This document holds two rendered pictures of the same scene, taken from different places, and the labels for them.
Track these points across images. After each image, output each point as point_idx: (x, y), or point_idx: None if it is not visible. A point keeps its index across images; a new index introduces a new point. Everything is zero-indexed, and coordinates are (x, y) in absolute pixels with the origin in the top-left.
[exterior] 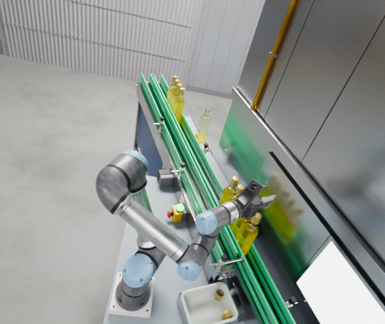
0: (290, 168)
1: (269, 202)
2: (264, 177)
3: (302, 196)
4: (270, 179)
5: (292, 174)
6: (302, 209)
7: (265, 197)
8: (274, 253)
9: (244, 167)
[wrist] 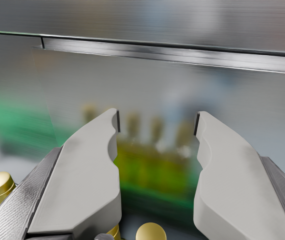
0: (129, 22)
1: None
2: (72, 119)
3: (233, 66)
4: (91, 109)
5: (145, 35)
6: (258, 106)
7: (207, 167)
8: (196, 238)
9: (22, 140)
